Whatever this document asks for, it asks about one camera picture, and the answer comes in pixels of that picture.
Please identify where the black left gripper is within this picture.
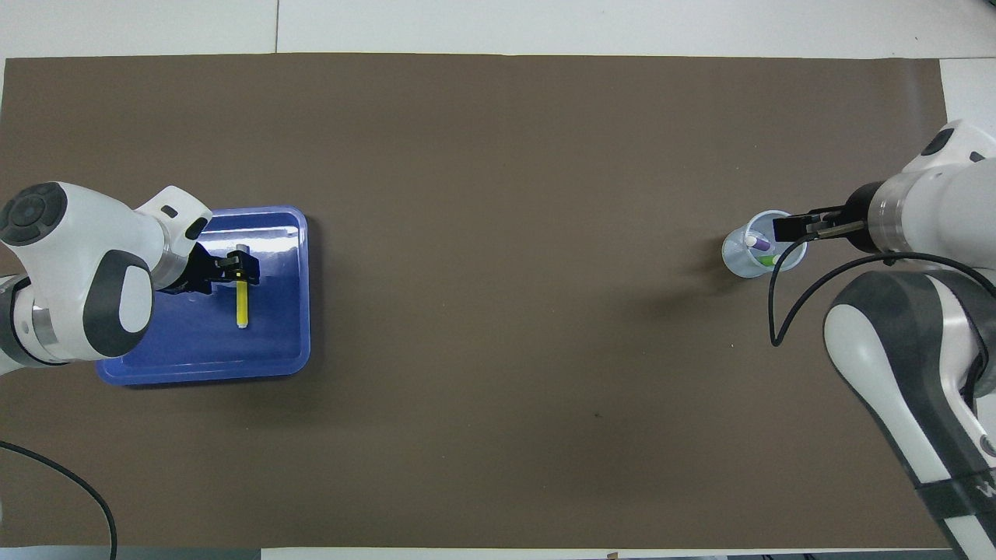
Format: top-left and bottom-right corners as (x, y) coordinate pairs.
(160, 243), (259, 296)

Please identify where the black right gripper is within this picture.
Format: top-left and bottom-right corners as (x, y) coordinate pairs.
(772, 181), (884, 254)

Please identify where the translucent plastic cup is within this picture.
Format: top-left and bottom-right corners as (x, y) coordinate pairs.
(721, 209), (808, 279)

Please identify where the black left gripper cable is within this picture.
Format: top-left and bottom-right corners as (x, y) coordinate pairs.
(0, 440), (117, 560)

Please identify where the blue plastic tray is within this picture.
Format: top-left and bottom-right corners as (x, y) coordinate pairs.
(95, 205), (312, 387)

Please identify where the brown table mat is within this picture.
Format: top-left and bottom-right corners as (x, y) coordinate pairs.
(0, 53), (993, 549)

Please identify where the yellow marker pen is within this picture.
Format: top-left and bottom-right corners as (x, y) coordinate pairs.
(236, 243), (251, 330)

